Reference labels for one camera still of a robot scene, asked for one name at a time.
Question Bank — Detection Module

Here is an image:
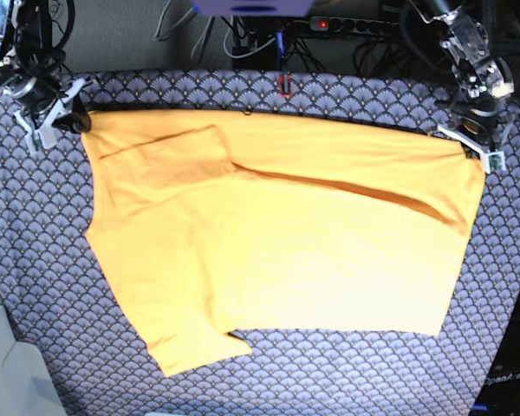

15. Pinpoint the yellow T-shirt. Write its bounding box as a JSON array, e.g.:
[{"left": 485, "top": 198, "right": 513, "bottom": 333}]
[{"left": 81, "top": 110, "right": 485, "bottom": 376}]

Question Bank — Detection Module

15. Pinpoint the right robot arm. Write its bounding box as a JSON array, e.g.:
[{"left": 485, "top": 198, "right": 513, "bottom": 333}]
[{"left": 0, "top": 1, "right": 92, "bottom": 154}]

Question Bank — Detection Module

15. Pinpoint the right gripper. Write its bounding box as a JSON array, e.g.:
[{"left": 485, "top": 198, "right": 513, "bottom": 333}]
[{"left": 3, "top": 75, "right": 91, "bottom": 154}]

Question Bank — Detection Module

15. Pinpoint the white plastic bin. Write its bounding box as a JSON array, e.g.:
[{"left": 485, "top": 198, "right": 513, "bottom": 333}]
[{"left": 0, "top": 298, "right": 66, "bottom": 415}]

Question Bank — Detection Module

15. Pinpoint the red black table clamp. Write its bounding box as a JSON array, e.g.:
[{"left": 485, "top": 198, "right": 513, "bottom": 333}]
[{"left": 277, "top": 73, "right": 291, "bottom": 97}]

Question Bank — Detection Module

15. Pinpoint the blue fan-pattern tablecloth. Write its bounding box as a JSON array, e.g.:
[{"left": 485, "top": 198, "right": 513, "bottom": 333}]
[{"left": 0, "top": 92, "right": 520, "bottom": 415}]

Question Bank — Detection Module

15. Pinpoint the black OpenArm base box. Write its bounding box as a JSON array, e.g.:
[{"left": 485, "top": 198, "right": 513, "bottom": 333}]
[{"left": 470, "top": 293, "right": 520, "bottom": 415}]

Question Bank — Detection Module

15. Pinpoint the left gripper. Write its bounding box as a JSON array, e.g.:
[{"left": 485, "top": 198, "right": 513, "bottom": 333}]
[{"left": 437, "top": 97, "right": 514, "bottom": 173}]

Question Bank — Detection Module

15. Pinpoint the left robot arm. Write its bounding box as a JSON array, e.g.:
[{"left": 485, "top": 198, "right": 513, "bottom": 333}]
[{"left": 400, "top": 1, "right": 515, "bottom": 173}]

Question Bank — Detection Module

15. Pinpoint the black power strip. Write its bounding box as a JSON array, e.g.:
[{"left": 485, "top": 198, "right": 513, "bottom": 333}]
[{"left": 309, "top": 16, "right": 400, "bottom": 37}]

